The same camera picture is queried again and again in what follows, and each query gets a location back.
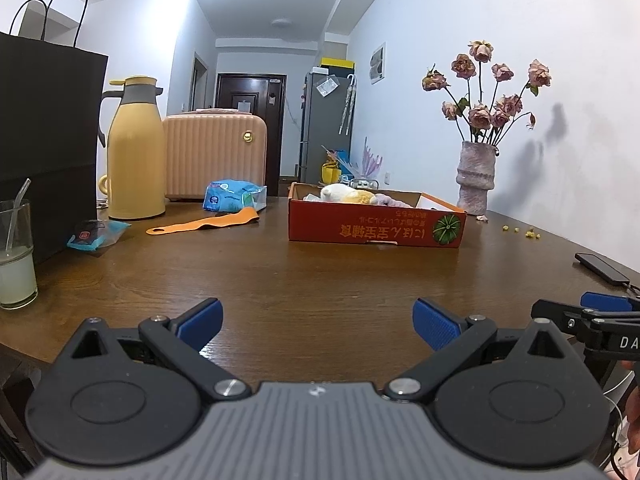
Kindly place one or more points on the dried pink roses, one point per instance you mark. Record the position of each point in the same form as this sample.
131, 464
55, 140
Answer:
480, 116

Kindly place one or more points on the peach ribbed suitcase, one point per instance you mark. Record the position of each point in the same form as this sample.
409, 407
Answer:
210, 160

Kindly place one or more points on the round ceiling lamp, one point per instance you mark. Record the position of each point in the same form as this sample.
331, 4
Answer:
282, 23

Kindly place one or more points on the white yellow fluffy plush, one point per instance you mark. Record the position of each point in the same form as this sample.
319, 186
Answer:
340, 193

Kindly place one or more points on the yellow bucket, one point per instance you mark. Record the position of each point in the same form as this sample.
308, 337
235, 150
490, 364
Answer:
331, 174

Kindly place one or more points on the mottled pink vase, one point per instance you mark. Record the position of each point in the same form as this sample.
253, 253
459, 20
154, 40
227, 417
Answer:
475, 180

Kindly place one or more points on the hanging white umbrella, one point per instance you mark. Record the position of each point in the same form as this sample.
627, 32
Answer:
347, 105

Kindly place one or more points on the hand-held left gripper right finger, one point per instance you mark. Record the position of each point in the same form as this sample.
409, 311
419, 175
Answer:
437, 322

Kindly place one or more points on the small blue packet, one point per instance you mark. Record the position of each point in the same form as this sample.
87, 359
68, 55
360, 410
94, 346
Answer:
95, 237

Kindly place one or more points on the drinking glass with pale drink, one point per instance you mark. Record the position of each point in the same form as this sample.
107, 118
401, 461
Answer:
17, 280

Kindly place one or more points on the lavender fuzzy headband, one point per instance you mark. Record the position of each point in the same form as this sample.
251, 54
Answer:
392, 201

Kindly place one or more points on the paper sheet on refrigerator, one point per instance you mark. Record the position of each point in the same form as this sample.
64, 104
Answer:
326, 88

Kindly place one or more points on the grey refrigerator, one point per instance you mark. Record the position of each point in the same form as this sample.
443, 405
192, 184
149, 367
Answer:
320, 135

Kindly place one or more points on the yellow thermos jug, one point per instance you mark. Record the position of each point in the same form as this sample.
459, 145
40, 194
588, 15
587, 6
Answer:
135, 170

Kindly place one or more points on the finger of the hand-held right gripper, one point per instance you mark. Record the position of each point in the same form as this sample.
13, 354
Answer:
607, 301
555, 310

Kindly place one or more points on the orange shoehorn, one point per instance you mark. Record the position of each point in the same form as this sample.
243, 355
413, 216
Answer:
200, 224

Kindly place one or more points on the yellow crumbs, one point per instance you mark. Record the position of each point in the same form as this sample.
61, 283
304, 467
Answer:
530, 233

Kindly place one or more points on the yellow black box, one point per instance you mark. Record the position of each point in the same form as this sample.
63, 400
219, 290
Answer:
337, 65

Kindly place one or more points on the purple wall decoration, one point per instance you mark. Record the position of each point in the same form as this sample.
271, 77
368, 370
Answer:
372, 160

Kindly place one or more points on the orange cardboard box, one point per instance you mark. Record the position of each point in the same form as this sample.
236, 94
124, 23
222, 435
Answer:
350, 227

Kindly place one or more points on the dark brown door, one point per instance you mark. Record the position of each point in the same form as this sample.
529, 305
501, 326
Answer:
227, 95

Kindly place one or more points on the black phone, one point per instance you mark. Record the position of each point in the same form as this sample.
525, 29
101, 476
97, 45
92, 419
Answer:
600, 267

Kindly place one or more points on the blue wet wipes pack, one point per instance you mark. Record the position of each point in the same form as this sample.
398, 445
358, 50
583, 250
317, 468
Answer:
230, 195

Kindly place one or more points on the side room door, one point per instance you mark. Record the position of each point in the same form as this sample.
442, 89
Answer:
200, 82

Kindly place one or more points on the wall picture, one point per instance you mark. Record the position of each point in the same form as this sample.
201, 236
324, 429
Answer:
377, 62

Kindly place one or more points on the clear drinking straw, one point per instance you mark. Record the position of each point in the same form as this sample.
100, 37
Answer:
20, 205

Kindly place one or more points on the black paper bag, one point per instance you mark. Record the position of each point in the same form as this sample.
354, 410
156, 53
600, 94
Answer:
45, 125

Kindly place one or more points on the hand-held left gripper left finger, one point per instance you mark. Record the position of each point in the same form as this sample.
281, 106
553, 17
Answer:
200, 320

